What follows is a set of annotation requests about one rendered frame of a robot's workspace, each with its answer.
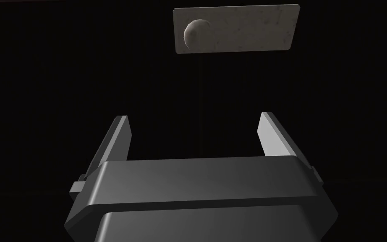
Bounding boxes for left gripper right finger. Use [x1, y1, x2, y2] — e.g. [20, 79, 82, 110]
[257, 112, 313, 168]

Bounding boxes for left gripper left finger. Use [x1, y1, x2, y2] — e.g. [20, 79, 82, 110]
[84, 115, 133, 179]

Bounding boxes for grey rectangular knob plate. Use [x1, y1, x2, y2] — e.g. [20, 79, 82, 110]
[173, 4, 301, 54]

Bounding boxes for grey round door knob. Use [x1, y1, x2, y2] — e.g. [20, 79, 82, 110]
[183, 19, 213, 51]

